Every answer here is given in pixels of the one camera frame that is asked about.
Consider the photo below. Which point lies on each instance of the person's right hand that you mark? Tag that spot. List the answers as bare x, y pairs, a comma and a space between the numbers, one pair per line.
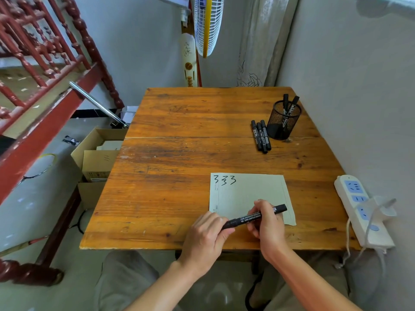
267, 229

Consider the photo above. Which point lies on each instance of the open cardboard box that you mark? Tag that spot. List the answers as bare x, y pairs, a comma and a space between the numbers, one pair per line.
97, 165

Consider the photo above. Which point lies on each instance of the wooden table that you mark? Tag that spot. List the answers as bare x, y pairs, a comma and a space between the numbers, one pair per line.
210, 158

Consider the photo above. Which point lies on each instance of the badminton racket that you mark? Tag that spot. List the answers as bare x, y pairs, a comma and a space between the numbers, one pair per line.
35, 168

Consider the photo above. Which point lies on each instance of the person's left forearm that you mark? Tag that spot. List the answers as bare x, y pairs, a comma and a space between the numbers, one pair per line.
162, 288

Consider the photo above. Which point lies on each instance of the person's right forearm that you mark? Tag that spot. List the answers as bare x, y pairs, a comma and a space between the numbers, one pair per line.
311, 281

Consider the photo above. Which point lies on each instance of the black mesh pen holder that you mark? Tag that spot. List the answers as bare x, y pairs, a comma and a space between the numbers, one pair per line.
283, 121

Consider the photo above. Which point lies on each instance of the pale green paper sheet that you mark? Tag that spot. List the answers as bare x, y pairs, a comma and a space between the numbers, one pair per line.
246, 194

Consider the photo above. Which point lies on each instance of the silver metal tube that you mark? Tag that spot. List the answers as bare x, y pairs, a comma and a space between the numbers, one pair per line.
97, 105

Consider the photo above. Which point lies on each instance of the small cardboard box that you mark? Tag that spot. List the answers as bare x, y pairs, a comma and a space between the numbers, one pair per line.
99, 165

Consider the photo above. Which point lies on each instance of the red wooden bed frame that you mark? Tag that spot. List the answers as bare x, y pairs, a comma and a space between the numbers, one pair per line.
39, 126

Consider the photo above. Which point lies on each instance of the person's right thumb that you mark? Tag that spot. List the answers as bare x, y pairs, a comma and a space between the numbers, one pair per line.
254, 228

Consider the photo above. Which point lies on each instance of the white power strip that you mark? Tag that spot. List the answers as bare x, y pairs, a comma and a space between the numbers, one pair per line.
361, 207

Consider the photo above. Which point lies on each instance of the black sandal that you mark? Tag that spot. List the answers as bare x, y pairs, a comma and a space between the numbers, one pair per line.
254, 293

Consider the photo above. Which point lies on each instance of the black marker pen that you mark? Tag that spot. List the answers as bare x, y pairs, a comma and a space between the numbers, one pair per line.
285, 102
261, 137
266, 134
256, 216
293, 105
254, 134

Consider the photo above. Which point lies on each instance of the person's grey trousers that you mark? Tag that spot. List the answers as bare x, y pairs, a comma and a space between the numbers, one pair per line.
210, 285

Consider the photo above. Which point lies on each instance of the person's left thumb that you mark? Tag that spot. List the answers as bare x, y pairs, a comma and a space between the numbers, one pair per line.
227, 234

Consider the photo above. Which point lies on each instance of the white lace curtain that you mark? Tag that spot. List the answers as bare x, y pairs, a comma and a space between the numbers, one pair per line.
259, 38

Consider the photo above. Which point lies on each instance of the white standing fan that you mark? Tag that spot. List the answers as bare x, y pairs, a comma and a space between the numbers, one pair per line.
199, 35

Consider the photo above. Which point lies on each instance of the person's left hand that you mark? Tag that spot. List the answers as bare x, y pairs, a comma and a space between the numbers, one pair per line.
202, 242

